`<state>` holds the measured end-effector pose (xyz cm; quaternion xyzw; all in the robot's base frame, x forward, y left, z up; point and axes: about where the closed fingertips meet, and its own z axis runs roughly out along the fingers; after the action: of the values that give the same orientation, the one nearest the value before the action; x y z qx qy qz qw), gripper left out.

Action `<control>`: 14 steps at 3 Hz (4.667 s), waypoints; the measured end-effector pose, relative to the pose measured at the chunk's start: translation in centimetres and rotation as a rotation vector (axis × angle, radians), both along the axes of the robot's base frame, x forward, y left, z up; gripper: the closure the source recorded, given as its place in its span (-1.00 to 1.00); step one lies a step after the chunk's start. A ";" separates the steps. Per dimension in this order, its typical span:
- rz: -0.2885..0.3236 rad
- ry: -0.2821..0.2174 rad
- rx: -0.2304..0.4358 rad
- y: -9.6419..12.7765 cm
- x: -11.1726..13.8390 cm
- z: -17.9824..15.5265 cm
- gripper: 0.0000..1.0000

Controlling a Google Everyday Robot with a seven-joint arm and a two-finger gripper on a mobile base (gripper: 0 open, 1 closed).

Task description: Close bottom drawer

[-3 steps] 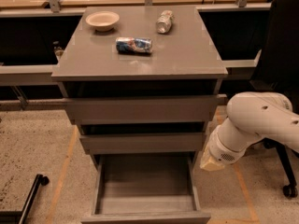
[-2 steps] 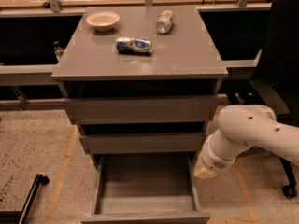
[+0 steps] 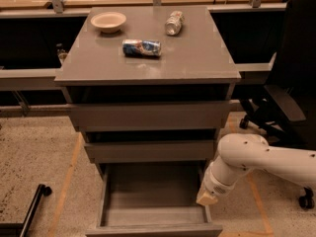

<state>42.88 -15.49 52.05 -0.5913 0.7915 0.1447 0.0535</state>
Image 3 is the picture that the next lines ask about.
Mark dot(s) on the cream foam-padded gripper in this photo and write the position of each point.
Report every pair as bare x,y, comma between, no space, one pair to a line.
213,186

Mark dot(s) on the grey bottom drawer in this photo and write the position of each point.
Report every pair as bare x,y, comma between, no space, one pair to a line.
152,200

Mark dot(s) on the grey drawer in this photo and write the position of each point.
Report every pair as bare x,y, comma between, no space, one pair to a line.
157,151
152,200
150,116

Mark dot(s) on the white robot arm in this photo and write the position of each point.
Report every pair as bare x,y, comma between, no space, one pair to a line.
238,154

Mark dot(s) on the grey middle drawer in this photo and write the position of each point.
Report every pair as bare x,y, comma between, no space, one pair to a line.
157,151

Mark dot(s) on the grey top drawer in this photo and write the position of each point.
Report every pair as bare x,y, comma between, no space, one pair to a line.
150,116

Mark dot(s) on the grey drawer cabinet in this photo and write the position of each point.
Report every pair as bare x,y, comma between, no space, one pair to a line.
193,67

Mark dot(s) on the black office chair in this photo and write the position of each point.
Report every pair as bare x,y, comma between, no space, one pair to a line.
287,108

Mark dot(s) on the blue crushed soda can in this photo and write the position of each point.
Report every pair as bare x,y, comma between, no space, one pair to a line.
141,47

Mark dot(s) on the clear plastic bottle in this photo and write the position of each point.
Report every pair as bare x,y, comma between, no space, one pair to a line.
174,23

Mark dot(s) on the black wheeled stand base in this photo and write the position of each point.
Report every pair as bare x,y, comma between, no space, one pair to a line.
21,229

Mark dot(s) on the white paper bowl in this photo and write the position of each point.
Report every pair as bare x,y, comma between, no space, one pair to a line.
108,22

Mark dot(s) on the long grey desk frame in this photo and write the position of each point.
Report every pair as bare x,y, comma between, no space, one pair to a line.
249,34

